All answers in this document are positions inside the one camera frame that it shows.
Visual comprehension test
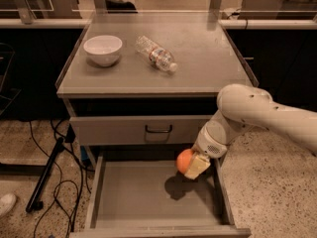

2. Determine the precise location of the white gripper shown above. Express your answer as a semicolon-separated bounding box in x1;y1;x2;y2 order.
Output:
184;119;233;179

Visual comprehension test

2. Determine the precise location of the orange fruit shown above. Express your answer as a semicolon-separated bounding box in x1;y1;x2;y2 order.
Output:
175;149;193;175

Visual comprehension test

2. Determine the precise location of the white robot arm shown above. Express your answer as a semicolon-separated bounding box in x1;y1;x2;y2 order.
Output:
176;84;317;179

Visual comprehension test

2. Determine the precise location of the open middle drawer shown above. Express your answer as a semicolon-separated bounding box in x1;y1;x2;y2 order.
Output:
70;155;251;238

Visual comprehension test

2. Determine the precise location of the grey metal drawer cabinet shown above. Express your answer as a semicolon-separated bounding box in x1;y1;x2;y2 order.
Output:
54;11;260;238

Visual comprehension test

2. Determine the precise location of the closed top drawer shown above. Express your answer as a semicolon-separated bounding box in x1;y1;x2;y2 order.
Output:
70;115;210;146

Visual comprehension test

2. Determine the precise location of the clear plastic water bottle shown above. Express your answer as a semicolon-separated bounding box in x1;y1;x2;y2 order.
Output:
136;36;178;73

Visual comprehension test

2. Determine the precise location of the white ceramic bowl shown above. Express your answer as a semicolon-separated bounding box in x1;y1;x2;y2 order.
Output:
83;35;123;66

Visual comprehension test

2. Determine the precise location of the black metal stand leg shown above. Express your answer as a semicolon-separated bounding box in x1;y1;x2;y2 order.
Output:
26;138;63;213

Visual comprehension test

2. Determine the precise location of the white shoe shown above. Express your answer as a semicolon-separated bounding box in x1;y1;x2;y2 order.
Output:
0;193;17;217

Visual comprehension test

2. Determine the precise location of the black drawer handle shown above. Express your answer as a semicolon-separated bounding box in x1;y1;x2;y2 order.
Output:
145;125;173;134

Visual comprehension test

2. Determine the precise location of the black floor cable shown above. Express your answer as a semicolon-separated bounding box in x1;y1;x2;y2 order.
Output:
28;119;95;238

